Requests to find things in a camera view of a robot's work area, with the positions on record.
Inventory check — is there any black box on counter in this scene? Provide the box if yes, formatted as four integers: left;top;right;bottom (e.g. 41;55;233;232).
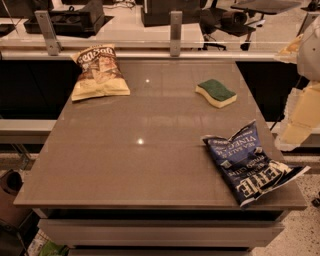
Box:
141;0;201;27

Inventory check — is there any blue chip bag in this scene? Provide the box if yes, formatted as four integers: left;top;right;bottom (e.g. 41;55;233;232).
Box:
203;121;310;208

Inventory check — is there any green bag under table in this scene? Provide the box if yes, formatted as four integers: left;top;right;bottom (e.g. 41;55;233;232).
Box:
39;241;69;256

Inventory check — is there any metal bracket post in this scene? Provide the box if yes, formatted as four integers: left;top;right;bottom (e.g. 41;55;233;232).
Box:
170;11;182;57
35;10;62;56

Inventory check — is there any left metal bracket post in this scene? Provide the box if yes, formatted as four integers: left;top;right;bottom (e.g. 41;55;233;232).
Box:
35;10;62;56

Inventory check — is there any black tray on counter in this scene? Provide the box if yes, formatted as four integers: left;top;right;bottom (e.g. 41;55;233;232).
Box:
36;0;113;38

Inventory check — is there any brown sea salt chip bag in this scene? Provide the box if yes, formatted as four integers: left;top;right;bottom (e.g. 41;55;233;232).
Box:
71;44;130;102

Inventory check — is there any green and yellow sponge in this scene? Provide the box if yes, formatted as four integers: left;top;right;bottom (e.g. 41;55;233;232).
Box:
195;79;237;108

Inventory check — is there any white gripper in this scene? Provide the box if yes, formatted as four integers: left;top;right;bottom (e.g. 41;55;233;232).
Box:
274;17;320;145

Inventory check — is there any white drawer front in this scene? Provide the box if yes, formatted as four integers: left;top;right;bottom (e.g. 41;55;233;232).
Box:
39;219;284;248

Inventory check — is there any middle metal bracket post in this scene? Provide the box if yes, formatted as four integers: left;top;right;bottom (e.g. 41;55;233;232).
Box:
170;11;182;57

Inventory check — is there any black office chair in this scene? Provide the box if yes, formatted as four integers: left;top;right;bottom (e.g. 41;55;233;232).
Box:
200;0;300;51

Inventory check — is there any brown cardboard box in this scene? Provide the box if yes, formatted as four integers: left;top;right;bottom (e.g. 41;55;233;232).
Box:
0;170;31;230

